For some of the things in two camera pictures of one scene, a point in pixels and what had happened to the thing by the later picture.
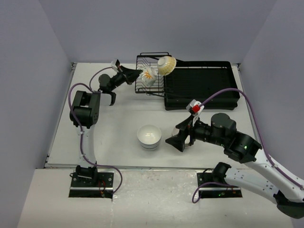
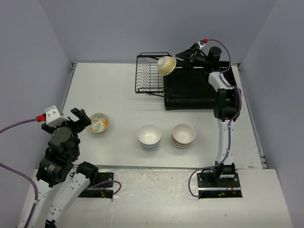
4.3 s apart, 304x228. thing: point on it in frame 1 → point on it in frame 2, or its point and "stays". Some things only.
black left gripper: [129, 75] → [83, 121]
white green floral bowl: [148, 75] → [99, 122]
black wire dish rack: [150, 59] stays
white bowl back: [149, 134] stays
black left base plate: [102, 188] stays
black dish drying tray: [197, 80] stays
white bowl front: [151, 149] stays
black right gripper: [178, 141] → [188, 61]
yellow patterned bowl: [166, 65] stays
